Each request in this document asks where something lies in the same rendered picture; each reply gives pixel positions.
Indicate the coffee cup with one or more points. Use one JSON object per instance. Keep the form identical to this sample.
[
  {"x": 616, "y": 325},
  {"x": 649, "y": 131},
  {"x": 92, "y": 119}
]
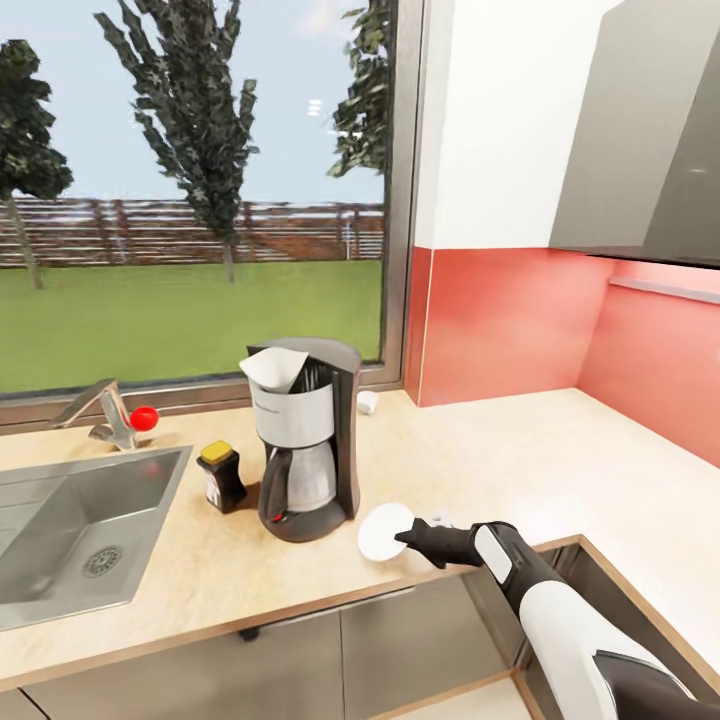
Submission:
[{"x": 367, "y": 401}]

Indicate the bottle of coffee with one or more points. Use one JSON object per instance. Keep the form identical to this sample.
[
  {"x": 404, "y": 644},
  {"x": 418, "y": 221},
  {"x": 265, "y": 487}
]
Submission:
[{"x": 220, "y": 466}]

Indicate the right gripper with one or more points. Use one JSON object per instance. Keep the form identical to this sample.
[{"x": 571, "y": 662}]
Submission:
[{"x": 433, "y": 542}]

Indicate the drop in sink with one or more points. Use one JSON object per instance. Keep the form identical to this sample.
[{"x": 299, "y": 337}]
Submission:
[{"x": 76, "y": 537}]

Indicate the saucer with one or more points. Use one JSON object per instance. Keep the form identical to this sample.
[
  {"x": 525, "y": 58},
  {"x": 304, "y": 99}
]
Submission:
[{"x": 376, "y": 535}]

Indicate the fixed window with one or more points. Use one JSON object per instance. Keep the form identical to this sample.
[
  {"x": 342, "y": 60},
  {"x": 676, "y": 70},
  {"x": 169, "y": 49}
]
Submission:
[{"x": 180, "y": 179}]

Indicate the paper coffee filter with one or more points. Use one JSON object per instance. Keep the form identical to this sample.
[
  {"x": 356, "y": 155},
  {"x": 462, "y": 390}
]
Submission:
[{"x": 275, "y": 369}]

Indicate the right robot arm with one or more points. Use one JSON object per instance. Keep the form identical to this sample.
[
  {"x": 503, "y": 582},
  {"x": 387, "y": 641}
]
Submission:
[{"x": 595, "y": 671}]

